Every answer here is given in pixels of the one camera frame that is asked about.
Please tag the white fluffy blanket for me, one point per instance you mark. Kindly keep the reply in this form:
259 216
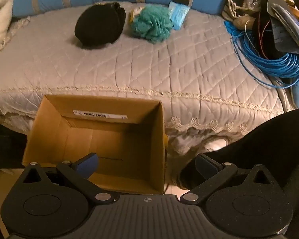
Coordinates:
0 17

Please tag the dark grey bag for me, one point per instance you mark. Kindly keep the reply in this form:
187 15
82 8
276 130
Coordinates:
276 37

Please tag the yellow packet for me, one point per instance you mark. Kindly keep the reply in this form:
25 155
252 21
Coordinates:
133 13

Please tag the blue tissue packet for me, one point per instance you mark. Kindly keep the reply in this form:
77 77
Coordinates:
178 13

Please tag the brown cardboard box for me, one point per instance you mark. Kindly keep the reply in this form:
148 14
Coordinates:
114 139

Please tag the white bed sheet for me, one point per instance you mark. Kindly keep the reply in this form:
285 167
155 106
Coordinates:
189 144

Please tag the beige woven bag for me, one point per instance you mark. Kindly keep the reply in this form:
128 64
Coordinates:
230 5

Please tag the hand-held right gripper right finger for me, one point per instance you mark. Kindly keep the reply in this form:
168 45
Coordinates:
204 166

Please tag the beige teddy bear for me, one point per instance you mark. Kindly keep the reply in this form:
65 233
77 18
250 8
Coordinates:
241 22

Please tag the grey quilted bedspread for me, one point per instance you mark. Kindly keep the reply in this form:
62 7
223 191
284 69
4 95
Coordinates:
164 74

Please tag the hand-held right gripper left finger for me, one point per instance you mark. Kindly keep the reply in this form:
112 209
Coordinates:
88 165

